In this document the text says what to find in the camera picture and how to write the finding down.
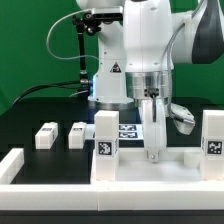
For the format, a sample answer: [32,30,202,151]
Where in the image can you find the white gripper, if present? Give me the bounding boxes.
[142,99,167,163]

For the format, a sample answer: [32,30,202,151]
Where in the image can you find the white desk top tray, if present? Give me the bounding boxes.
[90,146,206,186]

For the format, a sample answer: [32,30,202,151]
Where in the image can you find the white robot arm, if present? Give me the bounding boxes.
[76,0,224,162]

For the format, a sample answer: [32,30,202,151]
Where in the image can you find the fiducial marker sheet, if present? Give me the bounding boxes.
[85,124,143,140]

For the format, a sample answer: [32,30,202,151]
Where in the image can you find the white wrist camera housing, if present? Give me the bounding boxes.
[171,104,195,135]

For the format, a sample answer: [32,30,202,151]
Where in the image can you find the black base cables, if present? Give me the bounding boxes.
[11,80,92,106]

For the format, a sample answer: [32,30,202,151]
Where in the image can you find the white left fence rail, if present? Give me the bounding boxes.
[0,148,24,185]

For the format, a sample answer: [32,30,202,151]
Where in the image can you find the white fence rail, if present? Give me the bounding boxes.
[0,182,224,211]
[0,148,24,185]

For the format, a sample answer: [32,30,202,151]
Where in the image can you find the white front fence rail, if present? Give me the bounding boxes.
[0,182,224,211]

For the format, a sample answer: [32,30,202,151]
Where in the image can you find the black camera on mount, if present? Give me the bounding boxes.
[84,6,123,22]

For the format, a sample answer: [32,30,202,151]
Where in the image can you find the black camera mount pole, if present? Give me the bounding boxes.
[72,13,101,87]

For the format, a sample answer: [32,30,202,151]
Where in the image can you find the grey camera cable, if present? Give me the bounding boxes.
[46,9,100,62]

